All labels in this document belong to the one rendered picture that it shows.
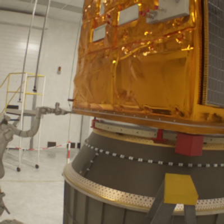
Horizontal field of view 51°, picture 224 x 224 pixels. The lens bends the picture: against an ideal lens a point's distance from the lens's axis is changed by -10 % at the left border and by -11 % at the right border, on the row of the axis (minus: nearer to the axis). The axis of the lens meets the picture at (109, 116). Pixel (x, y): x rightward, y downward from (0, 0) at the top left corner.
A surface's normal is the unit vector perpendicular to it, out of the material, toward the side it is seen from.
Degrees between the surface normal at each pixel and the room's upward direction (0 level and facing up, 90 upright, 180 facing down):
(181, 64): 85
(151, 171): 62
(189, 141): 90
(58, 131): 90
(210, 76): 90
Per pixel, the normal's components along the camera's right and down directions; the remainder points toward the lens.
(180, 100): -0.85, -0.02
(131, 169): -0.40, -0.48
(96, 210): -0.66, -0.04
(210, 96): 0.51, 0.08
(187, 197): -0.21, 0.01
